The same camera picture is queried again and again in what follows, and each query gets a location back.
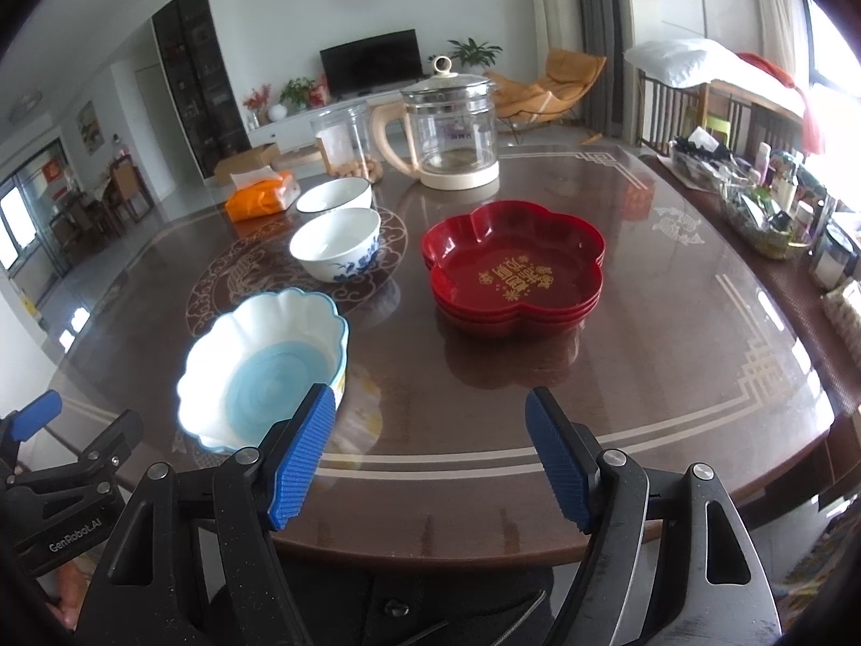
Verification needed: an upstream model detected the scalloped blue-centred white bowl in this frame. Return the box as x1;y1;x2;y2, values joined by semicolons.
177;287;349;453

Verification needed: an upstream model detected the white bowl blue floral pattern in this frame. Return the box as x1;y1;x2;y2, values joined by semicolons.
289;207;381;283

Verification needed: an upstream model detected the white bowl black rim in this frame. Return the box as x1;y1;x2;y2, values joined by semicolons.
295;177;373;217

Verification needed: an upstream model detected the left hand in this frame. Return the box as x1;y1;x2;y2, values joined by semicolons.
48;561;89;631

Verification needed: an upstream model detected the red plate stack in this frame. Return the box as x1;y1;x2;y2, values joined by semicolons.
420;200;605;339

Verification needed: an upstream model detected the orange tissue pack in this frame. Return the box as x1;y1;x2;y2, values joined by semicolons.
225;168;301;223

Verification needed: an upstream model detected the cardboard box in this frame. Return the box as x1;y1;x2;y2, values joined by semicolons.
215;143;280;187

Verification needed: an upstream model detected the wooden dining chair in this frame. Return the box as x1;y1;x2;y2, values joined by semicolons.
105;156;154;223

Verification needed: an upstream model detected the clear plastic snack jar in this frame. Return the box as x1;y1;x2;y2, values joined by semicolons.
311;102;384;184

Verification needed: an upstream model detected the white tv cabinet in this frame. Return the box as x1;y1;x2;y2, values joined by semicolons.
246;90;401;152

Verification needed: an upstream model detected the red flower vase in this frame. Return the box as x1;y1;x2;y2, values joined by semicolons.
242;83;271;125

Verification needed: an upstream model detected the tan lounge chair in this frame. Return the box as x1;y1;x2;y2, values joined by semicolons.
486;48;607;127

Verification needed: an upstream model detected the black television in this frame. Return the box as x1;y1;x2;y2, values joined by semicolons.
320;29;423;98

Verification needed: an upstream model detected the white pillow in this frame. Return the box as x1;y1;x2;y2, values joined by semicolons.
623;36;762;89

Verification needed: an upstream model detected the dark display cabinet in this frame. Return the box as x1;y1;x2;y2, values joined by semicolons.
152;0;250;178

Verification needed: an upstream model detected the green potted plant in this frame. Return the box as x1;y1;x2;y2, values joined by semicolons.
448;37;504;70

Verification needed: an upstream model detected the glass kettle cream handle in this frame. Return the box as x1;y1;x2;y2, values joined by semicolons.
369;55;499;191

